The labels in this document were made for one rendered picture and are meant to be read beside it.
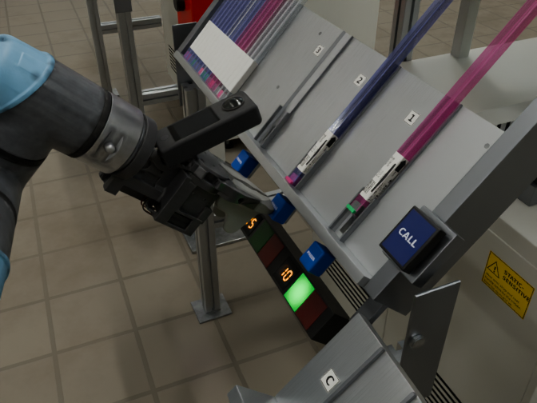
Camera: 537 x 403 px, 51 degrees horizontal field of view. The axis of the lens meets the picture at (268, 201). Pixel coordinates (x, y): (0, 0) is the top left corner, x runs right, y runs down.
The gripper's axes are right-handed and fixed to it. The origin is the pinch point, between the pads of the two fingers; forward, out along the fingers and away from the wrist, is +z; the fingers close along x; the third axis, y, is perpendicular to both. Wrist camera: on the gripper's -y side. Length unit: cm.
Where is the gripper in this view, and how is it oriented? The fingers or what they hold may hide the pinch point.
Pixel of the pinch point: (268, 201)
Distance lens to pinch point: 71.2
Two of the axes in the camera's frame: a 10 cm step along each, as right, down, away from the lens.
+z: 6.7, 3.8, 6.4
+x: 4.0, 5.4, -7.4
